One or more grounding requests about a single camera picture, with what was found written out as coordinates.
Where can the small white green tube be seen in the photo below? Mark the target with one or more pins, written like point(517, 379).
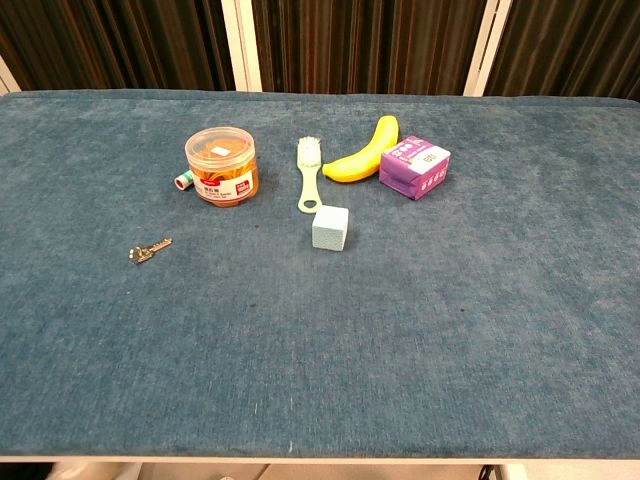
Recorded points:
point(182, 181)

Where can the dark brown pleated curtain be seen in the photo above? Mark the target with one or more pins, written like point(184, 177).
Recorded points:
point(360, 45)

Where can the white frame post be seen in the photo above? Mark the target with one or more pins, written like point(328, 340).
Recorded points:
point(241, 45)
point(481, 50)
point(7, 80)

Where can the white table frame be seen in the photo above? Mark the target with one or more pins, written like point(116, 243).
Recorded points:
point(90, 469)

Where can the blue fabric table cover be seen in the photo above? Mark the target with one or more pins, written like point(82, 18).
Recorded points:
point(320, 350)

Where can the small silver metal key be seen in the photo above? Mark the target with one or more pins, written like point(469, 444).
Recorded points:
point(146, 252)

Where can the light blue foam cube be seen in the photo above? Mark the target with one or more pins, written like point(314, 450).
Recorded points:
point(330, 229)

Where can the clear jar of rubber bands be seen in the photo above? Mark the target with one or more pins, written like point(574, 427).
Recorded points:
point(222, 170)

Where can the purple tissue pack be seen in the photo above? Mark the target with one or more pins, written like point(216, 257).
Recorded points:
point(412, 167)

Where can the light green plastic brush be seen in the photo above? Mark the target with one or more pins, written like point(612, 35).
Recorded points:
point(307, 170)

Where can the yellow toy banana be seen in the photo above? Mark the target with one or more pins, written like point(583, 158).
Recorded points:
point(367, 157)

